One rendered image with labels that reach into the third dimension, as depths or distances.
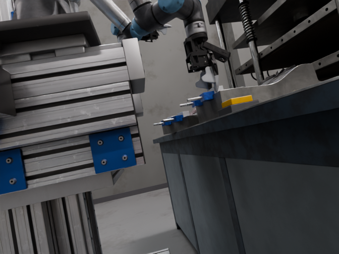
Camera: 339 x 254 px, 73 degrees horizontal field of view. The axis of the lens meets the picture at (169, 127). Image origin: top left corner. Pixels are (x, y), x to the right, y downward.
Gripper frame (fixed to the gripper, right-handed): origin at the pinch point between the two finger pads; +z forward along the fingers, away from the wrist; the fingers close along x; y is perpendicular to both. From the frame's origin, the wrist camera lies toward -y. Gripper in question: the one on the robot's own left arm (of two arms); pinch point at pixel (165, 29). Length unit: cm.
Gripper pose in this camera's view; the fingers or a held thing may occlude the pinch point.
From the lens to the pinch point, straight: 158.9
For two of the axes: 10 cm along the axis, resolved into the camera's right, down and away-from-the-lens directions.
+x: 5.5, -0.2, -8.3
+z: 8.2, -1.3, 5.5
